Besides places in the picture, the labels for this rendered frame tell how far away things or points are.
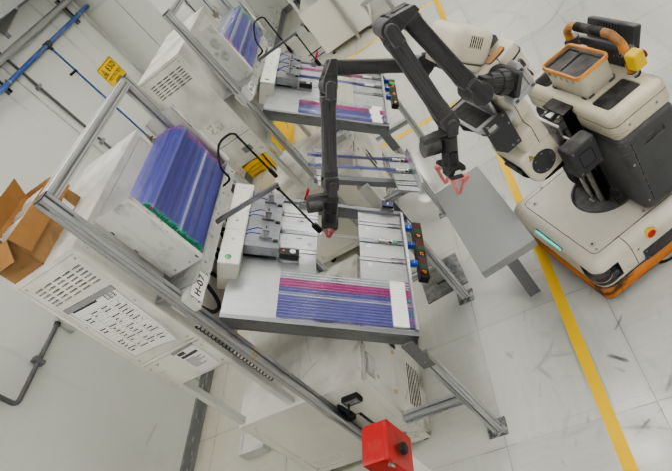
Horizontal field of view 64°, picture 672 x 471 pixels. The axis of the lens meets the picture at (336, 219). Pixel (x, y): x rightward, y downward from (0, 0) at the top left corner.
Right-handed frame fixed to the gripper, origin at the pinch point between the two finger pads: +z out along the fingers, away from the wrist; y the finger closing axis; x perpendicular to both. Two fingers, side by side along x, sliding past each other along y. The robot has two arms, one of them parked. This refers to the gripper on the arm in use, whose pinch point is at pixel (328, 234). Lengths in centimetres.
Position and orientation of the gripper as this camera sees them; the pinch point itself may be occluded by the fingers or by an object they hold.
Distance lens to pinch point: 227.7
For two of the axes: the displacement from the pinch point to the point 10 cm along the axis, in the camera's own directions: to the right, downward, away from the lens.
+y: 0.1, 6.5, -7.6
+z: -0.7, 7.6, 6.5
